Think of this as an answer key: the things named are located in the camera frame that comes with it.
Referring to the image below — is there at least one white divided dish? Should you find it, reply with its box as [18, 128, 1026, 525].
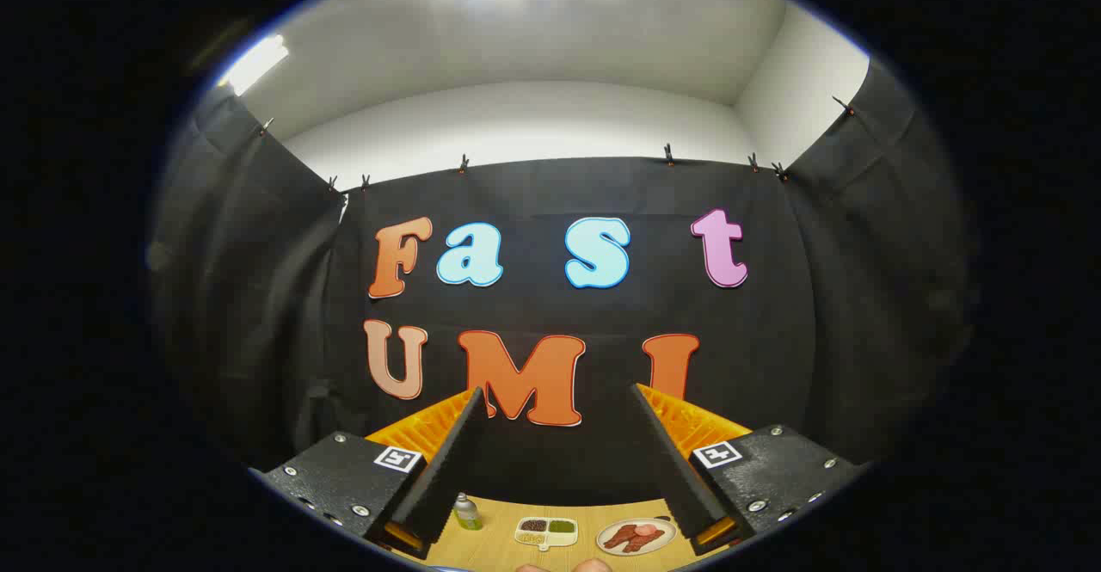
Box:
[514, 516, 579, 551]

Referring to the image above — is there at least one round white plate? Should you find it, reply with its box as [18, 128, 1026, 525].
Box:
[596, 518, 678, 557]

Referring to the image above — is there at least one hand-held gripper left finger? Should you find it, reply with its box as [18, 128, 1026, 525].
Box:
[249, 387, 489, 560]

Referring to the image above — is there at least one small ceiling light panel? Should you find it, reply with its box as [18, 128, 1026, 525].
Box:
[219, 34, 289, 95]

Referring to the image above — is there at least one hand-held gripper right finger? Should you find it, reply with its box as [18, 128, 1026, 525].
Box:
[630, 383, 865, 556]

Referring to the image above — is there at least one row of black clips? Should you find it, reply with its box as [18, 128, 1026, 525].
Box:
[258, 95, 857, 190]

